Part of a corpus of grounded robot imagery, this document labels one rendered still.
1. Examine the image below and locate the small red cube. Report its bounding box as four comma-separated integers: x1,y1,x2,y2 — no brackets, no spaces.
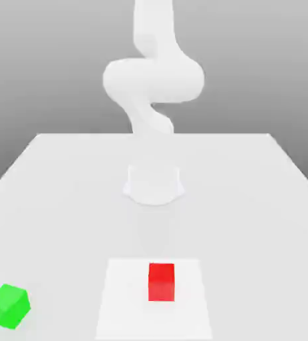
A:
148,262,176,302

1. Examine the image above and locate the small green cube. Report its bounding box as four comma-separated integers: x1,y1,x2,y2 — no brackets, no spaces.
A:
0,283,32,330

